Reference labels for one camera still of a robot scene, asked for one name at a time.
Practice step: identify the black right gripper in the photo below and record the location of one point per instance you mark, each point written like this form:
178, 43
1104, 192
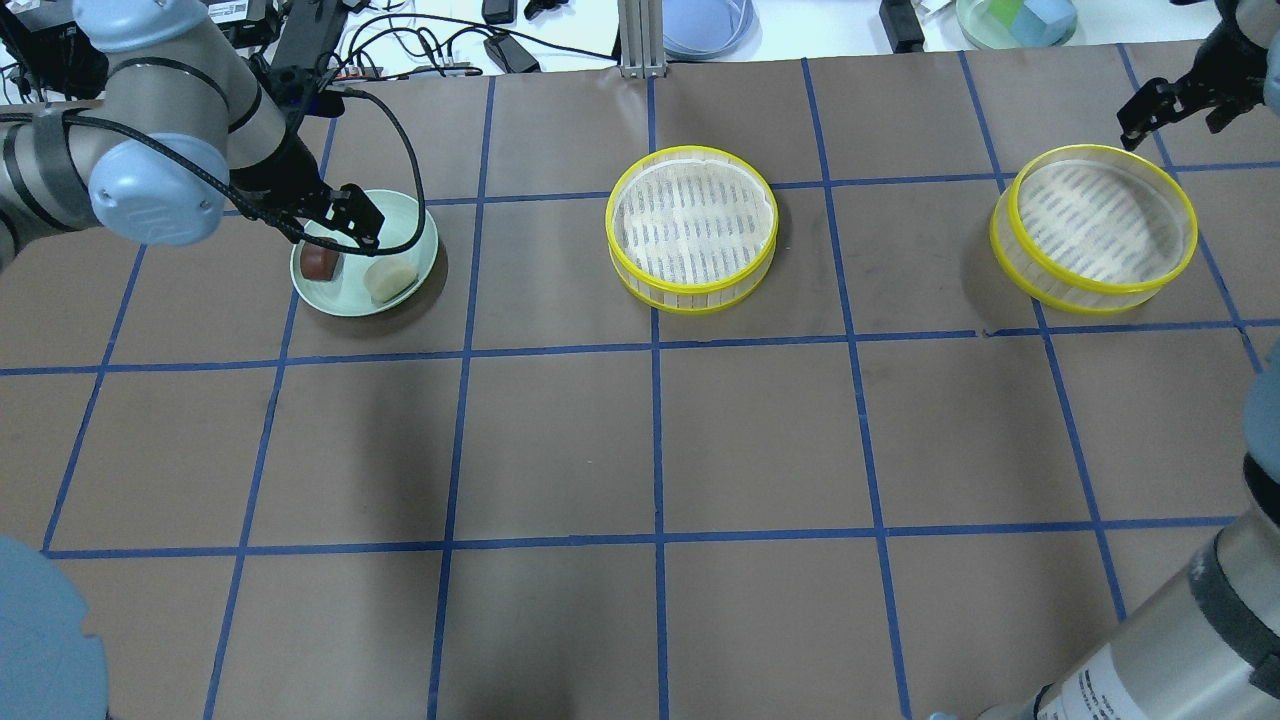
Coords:
1226, 83

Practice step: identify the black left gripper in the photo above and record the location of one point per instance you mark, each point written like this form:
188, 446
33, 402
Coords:
288, 178

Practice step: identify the white bun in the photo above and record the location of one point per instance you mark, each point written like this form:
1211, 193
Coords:
387, 278

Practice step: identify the yellow steamer basket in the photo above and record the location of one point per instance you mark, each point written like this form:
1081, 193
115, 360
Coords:
1093, 230
691, 230

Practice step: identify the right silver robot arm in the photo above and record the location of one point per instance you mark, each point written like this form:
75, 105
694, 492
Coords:
1204, 646

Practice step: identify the brown bun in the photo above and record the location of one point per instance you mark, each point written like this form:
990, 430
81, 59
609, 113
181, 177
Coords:
318, 264

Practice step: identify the light green plate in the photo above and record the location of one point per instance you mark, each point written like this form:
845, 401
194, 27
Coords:
362, 286

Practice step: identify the green bowl with sponges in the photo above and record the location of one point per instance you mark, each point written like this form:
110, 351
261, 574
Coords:
1010, 24

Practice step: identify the black power adapter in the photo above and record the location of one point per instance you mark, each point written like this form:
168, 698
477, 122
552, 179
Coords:
509, 56

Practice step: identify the blue plate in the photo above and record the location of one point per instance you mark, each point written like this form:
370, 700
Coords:
705, 30

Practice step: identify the brown gridded table mat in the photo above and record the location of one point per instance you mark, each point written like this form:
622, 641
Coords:
884, 484

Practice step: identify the aluminium frame post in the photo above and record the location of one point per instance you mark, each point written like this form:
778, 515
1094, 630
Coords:
642, 49

